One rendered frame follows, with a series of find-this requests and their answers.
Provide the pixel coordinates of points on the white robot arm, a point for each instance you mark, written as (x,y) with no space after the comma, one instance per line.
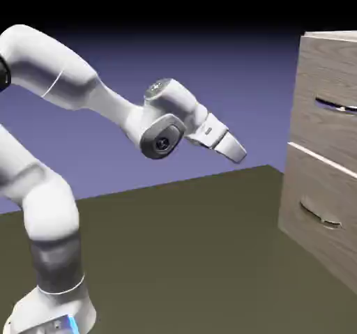
(53,69)

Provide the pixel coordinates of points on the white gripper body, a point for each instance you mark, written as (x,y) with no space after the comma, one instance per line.
(231,146)

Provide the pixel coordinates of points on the tall light wood drawer front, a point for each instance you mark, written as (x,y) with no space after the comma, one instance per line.
(318,122)

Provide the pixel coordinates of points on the short light wood drawer front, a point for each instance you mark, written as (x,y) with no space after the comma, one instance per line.
(309,197)

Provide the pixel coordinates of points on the light wood cabinet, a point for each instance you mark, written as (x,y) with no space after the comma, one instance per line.
(320,69)

